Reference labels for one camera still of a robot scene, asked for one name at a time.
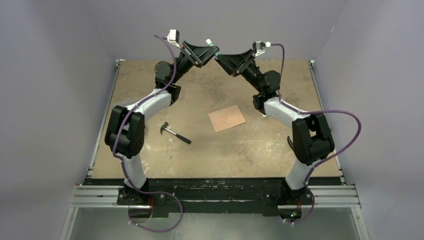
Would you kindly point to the aluminium frame rail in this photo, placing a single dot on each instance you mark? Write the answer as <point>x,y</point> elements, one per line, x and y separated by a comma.
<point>330,196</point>

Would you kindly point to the green white glue stick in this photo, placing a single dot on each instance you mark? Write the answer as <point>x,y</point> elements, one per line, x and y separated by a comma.
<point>210,44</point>

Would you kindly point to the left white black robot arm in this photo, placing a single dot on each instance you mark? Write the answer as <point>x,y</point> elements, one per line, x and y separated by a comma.
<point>125,133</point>

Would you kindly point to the black handled pliers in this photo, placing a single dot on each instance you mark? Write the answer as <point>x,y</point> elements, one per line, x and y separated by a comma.
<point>290,143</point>

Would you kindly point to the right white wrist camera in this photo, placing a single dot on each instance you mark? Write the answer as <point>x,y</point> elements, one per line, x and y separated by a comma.
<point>259,47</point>

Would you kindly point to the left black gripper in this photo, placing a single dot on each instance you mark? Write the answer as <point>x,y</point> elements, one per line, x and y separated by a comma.
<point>200,53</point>

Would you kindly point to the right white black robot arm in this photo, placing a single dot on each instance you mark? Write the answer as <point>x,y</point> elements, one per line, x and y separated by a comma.
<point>311,137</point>

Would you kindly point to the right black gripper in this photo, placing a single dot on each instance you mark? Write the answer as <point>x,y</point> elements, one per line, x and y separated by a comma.
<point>232,62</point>

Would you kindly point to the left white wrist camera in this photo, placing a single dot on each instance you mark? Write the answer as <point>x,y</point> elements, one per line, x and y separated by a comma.
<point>173,38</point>

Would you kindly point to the brown envelope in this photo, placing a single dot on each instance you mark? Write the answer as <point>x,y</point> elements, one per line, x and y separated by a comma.
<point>226,118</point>

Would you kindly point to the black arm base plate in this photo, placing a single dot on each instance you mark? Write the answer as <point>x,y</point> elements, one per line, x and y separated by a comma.
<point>268,196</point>

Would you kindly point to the small black hammer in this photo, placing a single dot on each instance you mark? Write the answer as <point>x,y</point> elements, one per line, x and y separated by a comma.
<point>164,127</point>

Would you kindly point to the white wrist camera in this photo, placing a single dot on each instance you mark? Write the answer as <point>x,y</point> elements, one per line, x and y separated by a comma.
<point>259,47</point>
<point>173,38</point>

